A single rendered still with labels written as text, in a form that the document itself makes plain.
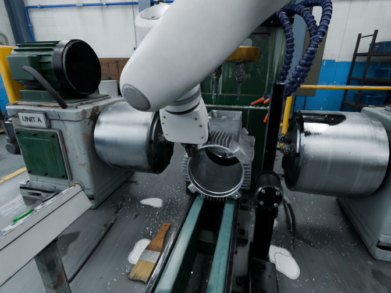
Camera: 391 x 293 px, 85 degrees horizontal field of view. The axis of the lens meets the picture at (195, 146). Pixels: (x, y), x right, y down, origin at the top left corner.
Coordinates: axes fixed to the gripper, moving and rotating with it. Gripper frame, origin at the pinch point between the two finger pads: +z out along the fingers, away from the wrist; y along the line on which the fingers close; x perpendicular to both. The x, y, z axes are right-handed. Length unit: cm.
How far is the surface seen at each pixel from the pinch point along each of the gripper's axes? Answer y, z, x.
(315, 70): 156, 267, 473
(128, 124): -22.3, 1.5, 8.4
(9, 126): -69, 4, 5
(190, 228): 2.2, 10.0, -16.7
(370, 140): 42.3, 1.5, 8.5
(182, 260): 2.9, 5.8, -24.5
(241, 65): 10.2, -9.3, 23.6
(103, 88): -146, 87, 140
